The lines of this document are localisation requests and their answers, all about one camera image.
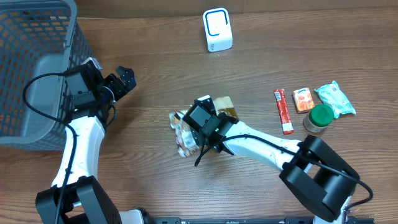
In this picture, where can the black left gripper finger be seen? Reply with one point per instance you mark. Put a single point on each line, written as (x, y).
(129, 79)
(120, 71)

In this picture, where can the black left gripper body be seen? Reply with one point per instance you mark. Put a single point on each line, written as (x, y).
(118, 83)

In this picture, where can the beige snack pouch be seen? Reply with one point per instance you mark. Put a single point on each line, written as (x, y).
(188, 139)

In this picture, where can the red stick sachet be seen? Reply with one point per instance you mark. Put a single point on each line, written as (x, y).
(284, 114)

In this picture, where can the orange snack box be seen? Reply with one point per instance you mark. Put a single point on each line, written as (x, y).
(303, 100)

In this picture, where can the green lid jar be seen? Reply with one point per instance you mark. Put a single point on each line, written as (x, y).
(318, 118)

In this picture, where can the teal wet wipes pack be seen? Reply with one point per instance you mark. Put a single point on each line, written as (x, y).
(331, 95)

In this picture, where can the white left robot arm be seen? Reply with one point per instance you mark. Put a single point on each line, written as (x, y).
(76, 196)

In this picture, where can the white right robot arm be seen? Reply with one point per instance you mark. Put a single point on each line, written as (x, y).
(322, 181)

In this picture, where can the white barcode scanner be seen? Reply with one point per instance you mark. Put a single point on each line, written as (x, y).
(218, 30)

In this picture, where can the grey plastic mesh basket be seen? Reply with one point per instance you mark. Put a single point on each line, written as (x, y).
(39, 40)

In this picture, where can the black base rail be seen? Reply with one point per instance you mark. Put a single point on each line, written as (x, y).
(286, 220)

